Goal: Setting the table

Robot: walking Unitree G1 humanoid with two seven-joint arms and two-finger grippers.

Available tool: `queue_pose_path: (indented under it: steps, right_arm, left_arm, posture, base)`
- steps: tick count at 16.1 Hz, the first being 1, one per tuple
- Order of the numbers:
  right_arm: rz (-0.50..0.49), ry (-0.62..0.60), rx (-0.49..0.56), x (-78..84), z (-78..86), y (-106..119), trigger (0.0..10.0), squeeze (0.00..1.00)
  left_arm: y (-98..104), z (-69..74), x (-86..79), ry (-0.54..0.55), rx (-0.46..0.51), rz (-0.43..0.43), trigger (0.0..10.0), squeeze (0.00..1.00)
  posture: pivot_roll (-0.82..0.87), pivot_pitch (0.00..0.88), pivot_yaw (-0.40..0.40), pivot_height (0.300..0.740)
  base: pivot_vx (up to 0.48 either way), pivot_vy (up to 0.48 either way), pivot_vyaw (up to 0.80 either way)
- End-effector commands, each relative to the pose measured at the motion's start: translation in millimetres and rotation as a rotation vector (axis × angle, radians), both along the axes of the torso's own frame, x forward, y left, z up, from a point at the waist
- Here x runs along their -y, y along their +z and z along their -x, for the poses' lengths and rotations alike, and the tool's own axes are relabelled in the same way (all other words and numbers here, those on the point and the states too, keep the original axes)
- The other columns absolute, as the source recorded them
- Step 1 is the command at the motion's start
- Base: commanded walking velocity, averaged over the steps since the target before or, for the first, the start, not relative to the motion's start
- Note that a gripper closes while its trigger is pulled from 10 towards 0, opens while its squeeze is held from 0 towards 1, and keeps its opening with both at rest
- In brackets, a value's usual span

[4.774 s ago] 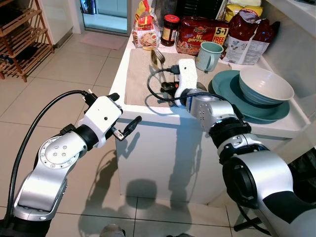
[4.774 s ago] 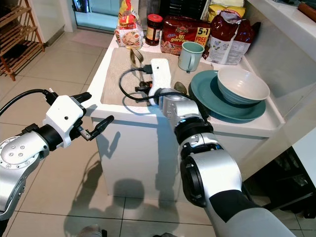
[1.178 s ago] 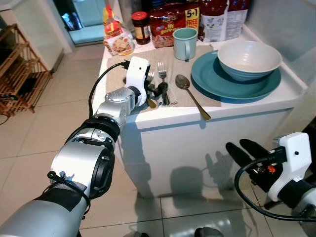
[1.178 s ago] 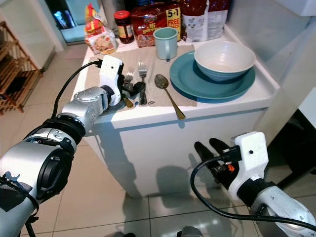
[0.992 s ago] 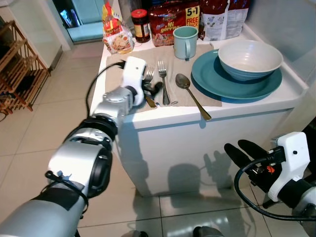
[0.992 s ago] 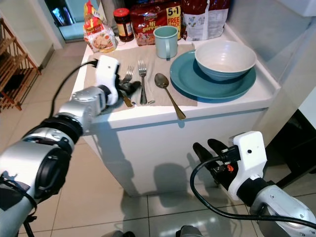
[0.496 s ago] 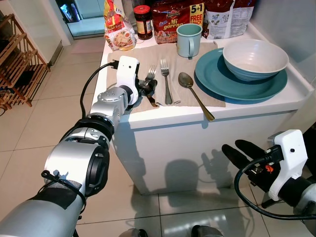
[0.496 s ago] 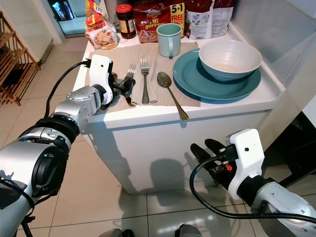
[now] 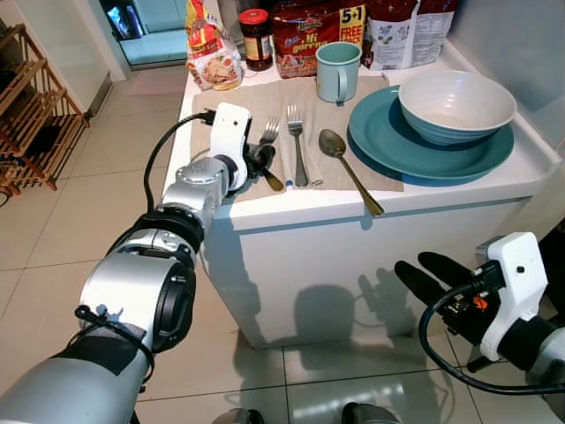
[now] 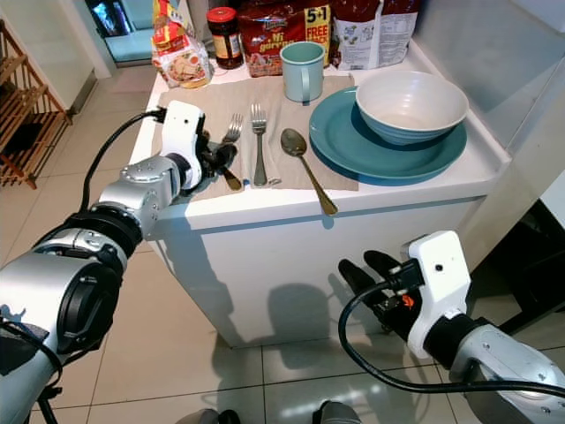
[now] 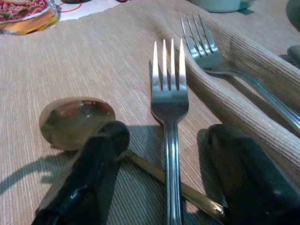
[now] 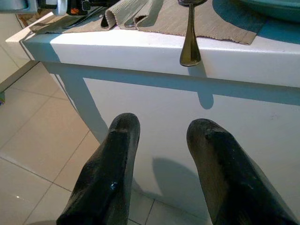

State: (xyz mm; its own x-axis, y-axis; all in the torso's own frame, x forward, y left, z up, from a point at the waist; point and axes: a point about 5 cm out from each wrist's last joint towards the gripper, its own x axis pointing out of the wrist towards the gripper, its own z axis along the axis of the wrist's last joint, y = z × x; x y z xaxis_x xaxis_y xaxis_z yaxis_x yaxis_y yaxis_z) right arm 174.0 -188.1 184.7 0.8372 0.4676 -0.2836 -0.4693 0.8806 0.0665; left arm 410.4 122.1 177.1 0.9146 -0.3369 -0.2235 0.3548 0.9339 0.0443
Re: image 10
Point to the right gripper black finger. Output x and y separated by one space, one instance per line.
360 278
384 265

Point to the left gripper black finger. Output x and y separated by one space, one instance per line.
223 172
226 152

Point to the silver metal fork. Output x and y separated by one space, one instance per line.
234 128
259 155

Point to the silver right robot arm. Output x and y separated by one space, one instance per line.
512 362

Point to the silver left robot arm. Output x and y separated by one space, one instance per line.
44 291

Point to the beige cloth placemat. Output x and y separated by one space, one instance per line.
274 110

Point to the bronze metal spoon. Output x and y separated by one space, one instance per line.
293 141

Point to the white kitchen counter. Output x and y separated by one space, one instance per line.
274 265

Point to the yellow red noodle packet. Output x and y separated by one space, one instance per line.
181 53

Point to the dark jar red lid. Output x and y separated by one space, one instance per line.
224 42

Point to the pale teal mug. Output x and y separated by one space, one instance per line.
305 75

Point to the teal ceramic plate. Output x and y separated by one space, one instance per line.
335 141

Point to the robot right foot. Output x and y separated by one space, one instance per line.
335 413

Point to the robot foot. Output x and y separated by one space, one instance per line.
335 413
205 417

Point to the red snack multipack bag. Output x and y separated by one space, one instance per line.
269 35

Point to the black furniture piece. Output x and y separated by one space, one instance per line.
530 274

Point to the blue bowl white inside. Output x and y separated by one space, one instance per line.
410 106

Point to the wooden slatted rack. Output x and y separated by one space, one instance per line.
40 115

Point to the white printed food bag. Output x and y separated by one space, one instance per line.
375 34

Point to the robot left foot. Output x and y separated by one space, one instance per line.
205 417

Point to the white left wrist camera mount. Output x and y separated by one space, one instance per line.
181 132

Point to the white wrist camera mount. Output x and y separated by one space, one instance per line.
181 132
437 274

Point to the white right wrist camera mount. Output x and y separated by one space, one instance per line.
437 274

